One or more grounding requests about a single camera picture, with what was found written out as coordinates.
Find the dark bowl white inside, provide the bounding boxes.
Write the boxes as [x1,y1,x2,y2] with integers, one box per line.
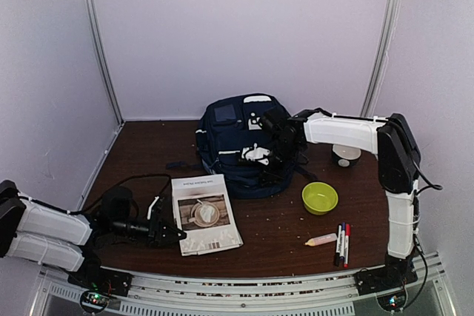
[331,144,361,168]

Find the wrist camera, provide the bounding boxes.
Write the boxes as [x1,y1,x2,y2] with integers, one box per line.
[146,195,163,221]
[238,143,270,166]

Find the navy blue student backpack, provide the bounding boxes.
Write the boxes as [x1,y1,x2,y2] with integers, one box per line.
[165,93,318,200]

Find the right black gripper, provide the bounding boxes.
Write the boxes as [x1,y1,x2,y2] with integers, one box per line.
[258,139,302,187]

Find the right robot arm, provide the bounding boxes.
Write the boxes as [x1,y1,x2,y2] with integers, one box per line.
[253,108,421,288]

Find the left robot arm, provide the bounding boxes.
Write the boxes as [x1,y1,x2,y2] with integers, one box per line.
[1,180,187,289]

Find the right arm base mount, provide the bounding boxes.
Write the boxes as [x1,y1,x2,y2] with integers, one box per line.
[354,253,418,313]

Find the white Afternoon Tea book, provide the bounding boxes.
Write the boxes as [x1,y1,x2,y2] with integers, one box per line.
[171,175,243,257]

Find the black marker pen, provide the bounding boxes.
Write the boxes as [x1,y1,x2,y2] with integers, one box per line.
[333,224,342,266]

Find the lime green bowl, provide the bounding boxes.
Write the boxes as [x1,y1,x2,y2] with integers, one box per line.
[301,182,338,215]

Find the cream glue tube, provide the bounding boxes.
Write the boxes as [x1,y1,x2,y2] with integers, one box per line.
[304,233,338,247]

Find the blue marker pen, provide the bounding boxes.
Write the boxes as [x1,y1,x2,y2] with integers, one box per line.
[339,222,346,264]

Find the aluminium frame post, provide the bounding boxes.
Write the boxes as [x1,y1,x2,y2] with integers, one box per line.
[84,0,124,125]
[360,0,401,118]

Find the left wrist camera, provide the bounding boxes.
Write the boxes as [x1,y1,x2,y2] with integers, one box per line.
[146,195,163,221]

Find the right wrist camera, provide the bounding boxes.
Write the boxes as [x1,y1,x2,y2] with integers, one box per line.
[238,143,270,166]

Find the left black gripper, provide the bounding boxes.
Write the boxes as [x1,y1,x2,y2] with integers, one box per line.
[112,214,186,248]

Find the front aluminium rail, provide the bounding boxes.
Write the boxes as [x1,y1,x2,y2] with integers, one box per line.
[36,252,456,316]

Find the right aluminium frame post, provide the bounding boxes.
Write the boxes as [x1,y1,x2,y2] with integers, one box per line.
[360,0,401,118]

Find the red marker pen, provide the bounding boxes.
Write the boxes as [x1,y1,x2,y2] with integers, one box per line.
[343,223,350,268]

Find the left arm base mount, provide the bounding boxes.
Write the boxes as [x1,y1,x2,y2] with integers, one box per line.
[66,253,133,315]

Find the left aluminium frame post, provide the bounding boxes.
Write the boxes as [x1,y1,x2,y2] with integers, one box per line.
[84,0,124,125]

